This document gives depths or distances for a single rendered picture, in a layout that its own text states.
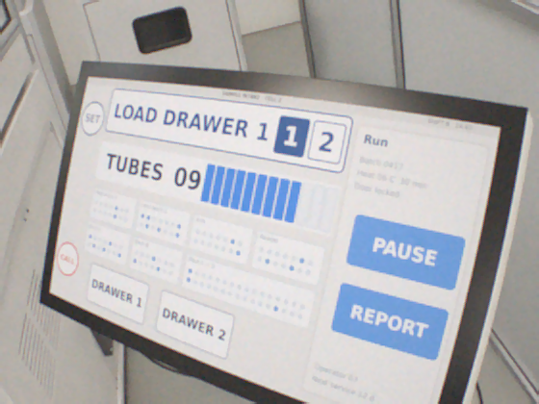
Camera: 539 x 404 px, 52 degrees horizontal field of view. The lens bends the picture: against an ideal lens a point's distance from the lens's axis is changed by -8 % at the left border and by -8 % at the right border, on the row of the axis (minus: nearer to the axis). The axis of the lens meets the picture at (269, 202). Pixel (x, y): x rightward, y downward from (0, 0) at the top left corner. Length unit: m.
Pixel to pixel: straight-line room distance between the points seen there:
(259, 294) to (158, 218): 0.14
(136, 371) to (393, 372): 1.50
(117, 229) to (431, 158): 0.35
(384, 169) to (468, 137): 0.08
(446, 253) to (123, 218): 0.35
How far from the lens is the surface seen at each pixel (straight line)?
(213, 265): 0.58
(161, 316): 0.63
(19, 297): 1.25
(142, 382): 1.91
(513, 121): 0.49
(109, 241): 0.67
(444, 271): 0.49
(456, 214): 0.49
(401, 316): 0.50
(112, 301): 0.67
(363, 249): 0.51
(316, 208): 0.53
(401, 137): 0.51
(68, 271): 0.73
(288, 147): 0.55
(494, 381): 1.76
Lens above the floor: 1.43
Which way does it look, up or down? 36 degrees down
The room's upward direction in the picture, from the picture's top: 12 degrees counter-clockwise
